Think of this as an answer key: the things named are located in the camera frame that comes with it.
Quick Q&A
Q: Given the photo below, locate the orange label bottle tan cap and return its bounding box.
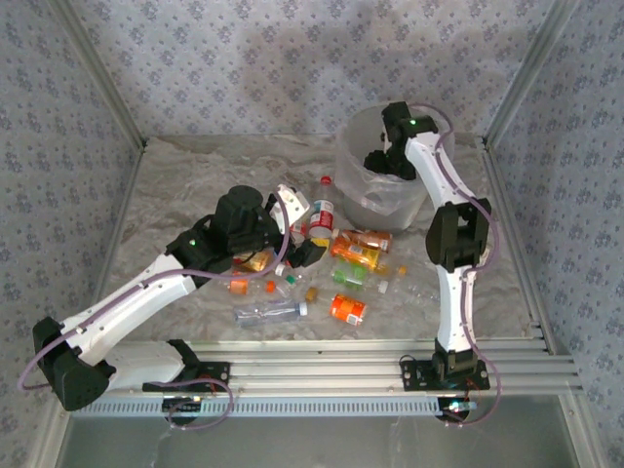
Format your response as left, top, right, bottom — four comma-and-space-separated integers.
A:
304, 287, 369, 327

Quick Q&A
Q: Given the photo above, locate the aluminium corner post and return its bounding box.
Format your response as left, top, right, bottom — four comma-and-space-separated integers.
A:
48, 0, 148, 150
485, 0, 581, 142

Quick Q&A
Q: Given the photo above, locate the clear bottle green cap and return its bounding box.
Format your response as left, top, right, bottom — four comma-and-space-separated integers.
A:
280, 273, 303, 299

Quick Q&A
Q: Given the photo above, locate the small controller board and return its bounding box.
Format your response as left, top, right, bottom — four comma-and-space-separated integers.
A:
162, 395, 204, 426
435, 397, 477, 424

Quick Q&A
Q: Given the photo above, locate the grey slotted cable duct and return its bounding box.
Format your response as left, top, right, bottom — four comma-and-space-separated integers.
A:
72, 395, 472, 418

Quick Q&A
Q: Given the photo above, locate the clear plastic bin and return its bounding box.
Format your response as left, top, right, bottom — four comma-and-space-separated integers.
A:
334, 104, 457, 218

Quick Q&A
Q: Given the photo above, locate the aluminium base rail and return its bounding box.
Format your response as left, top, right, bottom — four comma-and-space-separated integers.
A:
109, 339, 585, 397

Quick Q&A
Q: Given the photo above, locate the aluminium side rail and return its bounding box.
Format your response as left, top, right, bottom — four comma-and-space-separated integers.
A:
41, 140, 147, 468

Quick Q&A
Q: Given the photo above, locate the red cap red-white label bottle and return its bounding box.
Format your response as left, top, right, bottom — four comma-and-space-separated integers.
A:
308, 175, 337, 240

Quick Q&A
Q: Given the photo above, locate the translucent plastic bin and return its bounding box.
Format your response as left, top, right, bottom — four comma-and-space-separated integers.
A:
334, 104, 457, 234

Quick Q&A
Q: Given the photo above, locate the amber bottle yellow cap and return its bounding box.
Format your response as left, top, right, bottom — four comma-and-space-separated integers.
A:
329, 239, 409, 277

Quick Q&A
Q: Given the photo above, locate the amber bottle orange label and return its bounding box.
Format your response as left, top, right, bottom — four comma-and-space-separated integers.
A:
332, 227, 394, 254

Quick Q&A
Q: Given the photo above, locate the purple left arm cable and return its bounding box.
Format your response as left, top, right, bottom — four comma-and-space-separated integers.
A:
17, 190, 293, 433

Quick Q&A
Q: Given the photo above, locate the clear water bottle pale label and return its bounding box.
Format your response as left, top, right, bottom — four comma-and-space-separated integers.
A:
232, 299, 309, 327

